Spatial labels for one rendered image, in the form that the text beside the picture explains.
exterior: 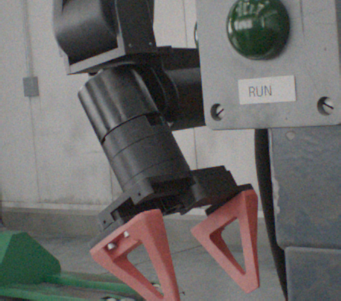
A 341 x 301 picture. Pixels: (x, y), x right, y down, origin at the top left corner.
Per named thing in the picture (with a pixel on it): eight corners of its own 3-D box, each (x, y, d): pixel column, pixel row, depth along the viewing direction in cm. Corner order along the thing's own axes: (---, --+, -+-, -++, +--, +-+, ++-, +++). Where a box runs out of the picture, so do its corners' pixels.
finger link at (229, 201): (298, 267, 74) (245, 166, 76) (245, 284, 68) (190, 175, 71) (242, 301, 78) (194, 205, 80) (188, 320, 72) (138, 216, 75)
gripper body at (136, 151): (237, 183, 75) (197, 107, 77) (153, 199, 67) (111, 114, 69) (187, 220, 79) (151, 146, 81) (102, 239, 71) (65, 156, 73)
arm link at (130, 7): (49, 14, 78) (111, -15, 72) (148, 9, 86) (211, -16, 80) (76, 150, 78) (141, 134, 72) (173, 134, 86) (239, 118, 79)
